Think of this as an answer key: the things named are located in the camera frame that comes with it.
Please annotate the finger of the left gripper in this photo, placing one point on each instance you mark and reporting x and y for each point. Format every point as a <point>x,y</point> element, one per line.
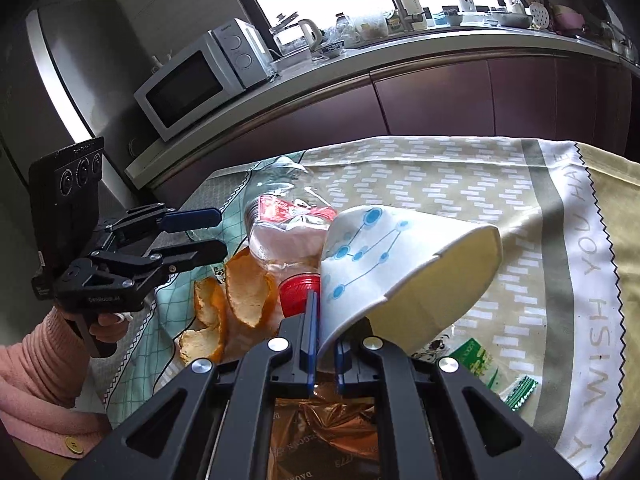
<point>189,256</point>
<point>180,221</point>

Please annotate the orange peel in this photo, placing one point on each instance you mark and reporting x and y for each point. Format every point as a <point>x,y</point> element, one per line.
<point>234,315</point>

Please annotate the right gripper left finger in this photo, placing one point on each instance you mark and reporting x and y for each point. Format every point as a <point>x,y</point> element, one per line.
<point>298,374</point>

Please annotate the copper foil snack bag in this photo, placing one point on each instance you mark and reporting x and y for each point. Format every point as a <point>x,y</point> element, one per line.
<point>324,437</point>

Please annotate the pink bowl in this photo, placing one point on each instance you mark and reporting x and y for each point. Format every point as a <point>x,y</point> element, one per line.
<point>567,19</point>

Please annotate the plastic bottle red cap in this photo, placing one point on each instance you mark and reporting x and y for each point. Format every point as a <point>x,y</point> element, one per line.
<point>287,237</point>

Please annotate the black camera box left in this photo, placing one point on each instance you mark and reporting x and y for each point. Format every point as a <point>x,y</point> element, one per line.
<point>64,200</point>

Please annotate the white microwave oven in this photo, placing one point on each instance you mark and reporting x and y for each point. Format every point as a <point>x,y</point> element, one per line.
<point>206,75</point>

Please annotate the glass electric kettle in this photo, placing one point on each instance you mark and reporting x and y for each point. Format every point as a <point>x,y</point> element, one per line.
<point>292,33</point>

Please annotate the silver refrigerator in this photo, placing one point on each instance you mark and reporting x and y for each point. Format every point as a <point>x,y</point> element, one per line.
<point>68,74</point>

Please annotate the left hand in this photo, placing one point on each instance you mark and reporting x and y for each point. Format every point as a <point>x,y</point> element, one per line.
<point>110,328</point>

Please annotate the small patterned bowl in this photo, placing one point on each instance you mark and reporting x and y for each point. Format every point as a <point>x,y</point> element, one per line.
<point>332,50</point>

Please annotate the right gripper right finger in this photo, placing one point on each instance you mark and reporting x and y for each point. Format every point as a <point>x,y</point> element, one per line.
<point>357,372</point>

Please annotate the green snack wrapper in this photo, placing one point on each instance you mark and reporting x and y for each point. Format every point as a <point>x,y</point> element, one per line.
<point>513,388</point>

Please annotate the pink left sleeve forearm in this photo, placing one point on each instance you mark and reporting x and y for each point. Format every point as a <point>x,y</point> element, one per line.
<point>41,378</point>

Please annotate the dark purple kitchen cabinets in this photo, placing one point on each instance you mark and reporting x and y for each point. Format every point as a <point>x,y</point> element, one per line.
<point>565,97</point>

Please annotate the white paper cup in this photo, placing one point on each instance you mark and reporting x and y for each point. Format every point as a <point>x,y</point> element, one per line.
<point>410,274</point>

